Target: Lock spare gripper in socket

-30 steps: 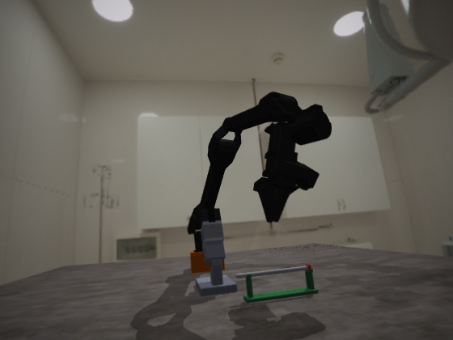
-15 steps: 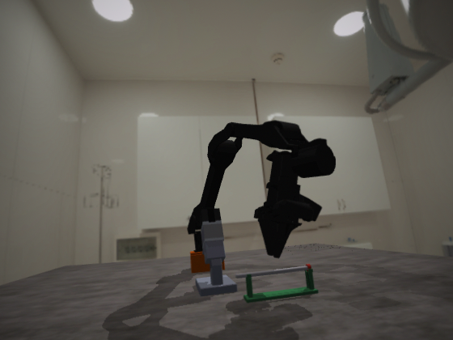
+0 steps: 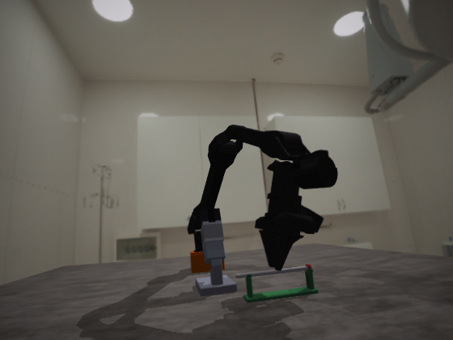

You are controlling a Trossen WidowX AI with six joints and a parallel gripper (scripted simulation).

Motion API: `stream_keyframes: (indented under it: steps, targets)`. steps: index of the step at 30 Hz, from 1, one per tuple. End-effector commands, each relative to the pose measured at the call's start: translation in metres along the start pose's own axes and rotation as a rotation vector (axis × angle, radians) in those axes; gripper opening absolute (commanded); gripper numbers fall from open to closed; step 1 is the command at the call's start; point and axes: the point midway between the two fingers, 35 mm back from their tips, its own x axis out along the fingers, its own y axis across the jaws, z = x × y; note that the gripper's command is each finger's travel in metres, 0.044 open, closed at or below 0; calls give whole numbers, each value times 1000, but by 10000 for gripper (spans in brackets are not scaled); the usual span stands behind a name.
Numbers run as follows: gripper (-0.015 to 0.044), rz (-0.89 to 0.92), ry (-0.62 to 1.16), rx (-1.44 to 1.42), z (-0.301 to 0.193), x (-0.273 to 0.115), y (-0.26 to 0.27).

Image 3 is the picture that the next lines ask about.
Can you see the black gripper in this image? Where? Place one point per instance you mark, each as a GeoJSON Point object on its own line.
{"type": "Point", "coordinates": [281, 227]}

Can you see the grey pin with red head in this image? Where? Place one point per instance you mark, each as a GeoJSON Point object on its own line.
{"type": "Point", "coordinates": [267, 272]}

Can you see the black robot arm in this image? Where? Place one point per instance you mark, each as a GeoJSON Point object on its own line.
{"type": "Point", "coordinates": [308, 171]}

